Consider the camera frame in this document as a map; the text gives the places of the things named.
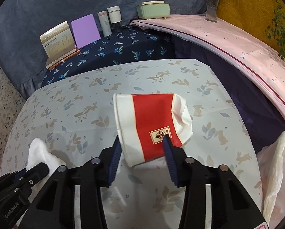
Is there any brown notebook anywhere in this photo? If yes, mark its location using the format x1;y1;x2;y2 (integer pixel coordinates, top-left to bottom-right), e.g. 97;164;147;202
46;48;80;70

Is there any glass vase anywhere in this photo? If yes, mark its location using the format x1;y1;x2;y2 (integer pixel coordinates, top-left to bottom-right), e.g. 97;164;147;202
206;0;221;23

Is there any white lidded jar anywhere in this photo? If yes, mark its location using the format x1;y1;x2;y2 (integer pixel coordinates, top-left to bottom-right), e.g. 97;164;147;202
107;5;124;32

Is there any navy leaf print cloth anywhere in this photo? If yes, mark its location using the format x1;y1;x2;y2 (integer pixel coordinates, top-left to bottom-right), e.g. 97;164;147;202
41;26;175;88

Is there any dark purple cloth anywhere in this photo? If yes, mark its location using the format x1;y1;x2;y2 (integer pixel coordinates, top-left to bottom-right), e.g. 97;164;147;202
171;35;285;153

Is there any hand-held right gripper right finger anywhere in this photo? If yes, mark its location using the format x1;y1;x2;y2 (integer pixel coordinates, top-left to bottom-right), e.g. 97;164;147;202
163;135;268;229

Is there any grey-blue curtain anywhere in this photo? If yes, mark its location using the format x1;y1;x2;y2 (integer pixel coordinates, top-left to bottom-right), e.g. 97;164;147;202
0;0;208;96

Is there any white plastic bag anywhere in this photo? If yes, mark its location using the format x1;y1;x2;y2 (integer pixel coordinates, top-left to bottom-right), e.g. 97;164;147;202
256;127;285;227

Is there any rabbit print tablecloth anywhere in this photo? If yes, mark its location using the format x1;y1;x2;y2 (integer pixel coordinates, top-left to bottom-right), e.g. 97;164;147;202
0;59;264;229

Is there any white tissue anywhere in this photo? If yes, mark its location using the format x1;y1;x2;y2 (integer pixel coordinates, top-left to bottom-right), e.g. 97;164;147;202
27;137;67;173

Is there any red and white paper cup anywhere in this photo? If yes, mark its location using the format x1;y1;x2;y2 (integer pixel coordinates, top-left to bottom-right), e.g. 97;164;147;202
113;93;193;168

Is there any white tube bottle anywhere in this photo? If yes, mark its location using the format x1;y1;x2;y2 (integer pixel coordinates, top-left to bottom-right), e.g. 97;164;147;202
98;11;112;36

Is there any yellow curtain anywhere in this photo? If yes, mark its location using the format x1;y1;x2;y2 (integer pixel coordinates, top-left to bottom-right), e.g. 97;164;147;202
216;0;285;54

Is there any purple board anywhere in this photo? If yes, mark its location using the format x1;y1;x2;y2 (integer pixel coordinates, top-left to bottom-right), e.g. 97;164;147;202
70;14;101;49

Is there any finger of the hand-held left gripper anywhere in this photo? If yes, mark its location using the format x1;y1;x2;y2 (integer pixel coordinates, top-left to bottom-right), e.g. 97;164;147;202
12;162;50;192

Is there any cream printed box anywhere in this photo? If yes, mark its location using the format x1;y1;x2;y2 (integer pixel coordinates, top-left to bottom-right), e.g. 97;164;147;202
40;21;77;58

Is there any pink cloth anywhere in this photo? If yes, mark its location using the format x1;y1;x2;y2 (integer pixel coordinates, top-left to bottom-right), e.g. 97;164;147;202
130;14;285;123

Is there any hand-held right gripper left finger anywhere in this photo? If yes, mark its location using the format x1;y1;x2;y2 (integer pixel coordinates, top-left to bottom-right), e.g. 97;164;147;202
16;137;121;229

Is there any pale green box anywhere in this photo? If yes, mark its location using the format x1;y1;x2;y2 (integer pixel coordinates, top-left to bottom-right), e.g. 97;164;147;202
136;1;170;20

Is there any green leafy plant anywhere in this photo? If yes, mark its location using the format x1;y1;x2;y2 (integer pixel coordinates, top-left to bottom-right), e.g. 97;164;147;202
251;0;285;67

